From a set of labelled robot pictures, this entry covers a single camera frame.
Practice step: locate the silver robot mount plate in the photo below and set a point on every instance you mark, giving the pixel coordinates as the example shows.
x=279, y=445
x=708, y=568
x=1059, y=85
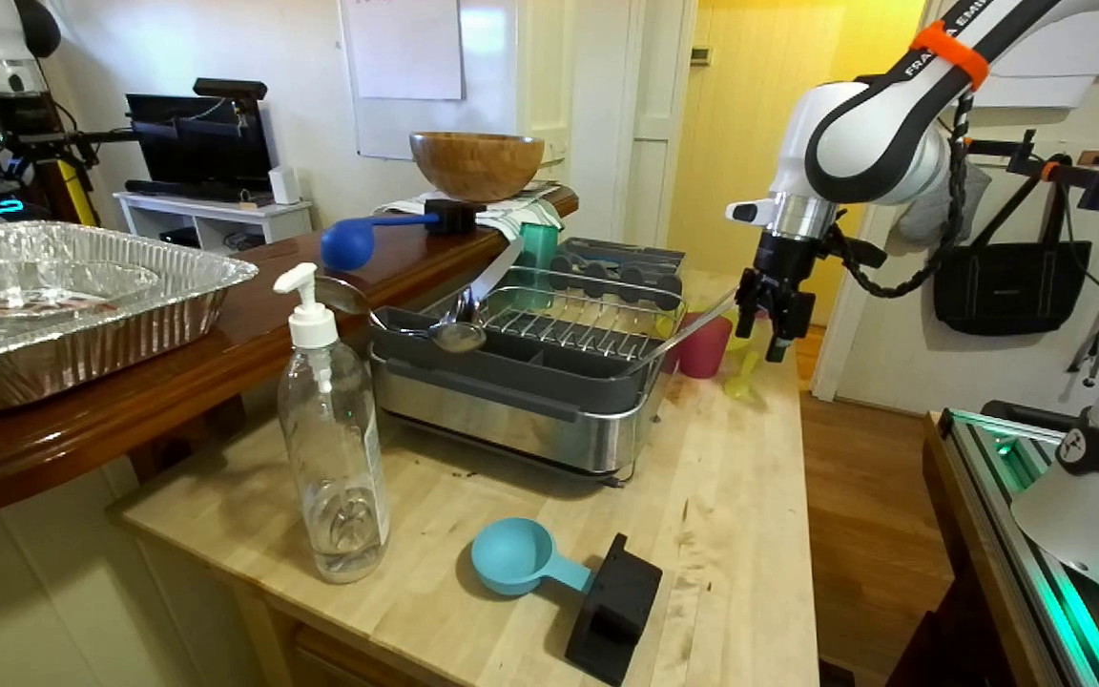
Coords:
x=1084, y=528

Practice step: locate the black plastic block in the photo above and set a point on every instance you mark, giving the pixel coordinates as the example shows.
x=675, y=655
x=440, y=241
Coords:
x=611, y=610

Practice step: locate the white paper sheet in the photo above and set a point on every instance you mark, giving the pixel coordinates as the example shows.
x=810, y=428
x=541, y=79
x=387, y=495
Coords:
x=403, y=44

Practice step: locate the clear soap dispenser bottle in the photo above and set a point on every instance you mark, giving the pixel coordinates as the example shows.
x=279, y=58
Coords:
x=335, y=469

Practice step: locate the grey oven mitt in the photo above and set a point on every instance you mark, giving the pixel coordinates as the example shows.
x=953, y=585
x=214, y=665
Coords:
x=974, y=205

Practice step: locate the black clamp rail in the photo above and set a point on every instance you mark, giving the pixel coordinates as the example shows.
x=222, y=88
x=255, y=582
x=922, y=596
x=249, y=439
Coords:
x=1084, y=174

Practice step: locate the blue measuring scoop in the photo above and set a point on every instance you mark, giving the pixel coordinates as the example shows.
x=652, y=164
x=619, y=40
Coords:
x=515, y=554

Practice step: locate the small black stand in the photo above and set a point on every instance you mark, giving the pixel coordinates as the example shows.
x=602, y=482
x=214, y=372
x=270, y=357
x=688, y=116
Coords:
x=452, y=216

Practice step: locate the teal plastic cup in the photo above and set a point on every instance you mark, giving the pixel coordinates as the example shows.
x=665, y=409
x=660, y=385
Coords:
x=541, y=245

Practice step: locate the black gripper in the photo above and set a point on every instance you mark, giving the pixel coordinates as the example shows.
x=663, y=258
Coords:
x=783, y=269

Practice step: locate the grey cutlery tray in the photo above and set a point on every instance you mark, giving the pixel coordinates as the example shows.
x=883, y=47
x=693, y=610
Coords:
x=619, y=266

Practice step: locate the black equipment stand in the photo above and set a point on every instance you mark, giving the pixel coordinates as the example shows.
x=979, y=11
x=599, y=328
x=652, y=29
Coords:
x=38, y=147

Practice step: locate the stainless steel dish rack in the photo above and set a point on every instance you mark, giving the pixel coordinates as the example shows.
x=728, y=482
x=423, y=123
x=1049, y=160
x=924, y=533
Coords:
x=515, y=407

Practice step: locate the white shelf unit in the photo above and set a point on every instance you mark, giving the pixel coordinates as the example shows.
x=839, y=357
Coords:
x=213, y=216

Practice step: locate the wooden bowl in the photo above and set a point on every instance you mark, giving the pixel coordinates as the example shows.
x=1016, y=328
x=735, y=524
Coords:
x=480, y=160

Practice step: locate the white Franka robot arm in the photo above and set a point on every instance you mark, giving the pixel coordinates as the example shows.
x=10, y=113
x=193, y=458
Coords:
x=867, y=137

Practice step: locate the brown wooden counter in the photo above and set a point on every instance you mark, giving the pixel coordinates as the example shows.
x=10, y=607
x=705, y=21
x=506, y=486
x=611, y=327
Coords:
x=94, y=422

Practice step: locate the green striped cloth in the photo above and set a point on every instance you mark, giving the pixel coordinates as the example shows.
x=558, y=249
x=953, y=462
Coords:
x=518, y=212

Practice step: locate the black hanging bag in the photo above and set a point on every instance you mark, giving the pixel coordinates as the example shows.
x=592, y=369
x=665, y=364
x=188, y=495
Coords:
x=1008, y=289

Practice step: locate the black monitor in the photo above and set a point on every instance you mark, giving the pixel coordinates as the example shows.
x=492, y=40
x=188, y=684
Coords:
x=202, y=147

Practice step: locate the aluminium foil tray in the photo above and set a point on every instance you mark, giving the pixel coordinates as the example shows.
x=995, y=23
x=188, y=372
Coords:
x=66, y=290

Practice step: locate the white upper cabinet doors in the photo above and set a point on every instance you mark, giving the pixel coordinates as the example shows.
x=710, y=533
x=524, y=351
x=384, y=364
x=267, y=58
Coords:
x=1084, y=61

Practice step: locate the purple plastic cup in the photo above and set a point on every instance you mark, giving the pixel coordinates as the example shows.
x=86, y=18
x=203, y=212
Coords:
x=705, y=348

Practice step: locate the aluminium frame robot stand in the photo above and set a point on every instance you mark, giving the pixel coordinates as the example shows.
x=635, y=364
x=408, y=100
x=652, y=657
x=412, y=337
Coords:
x=984, y=482

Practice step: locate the yellow plastic spoon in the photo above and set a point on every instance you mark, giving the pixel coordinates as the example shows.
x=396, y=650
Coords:
x=742, y=375

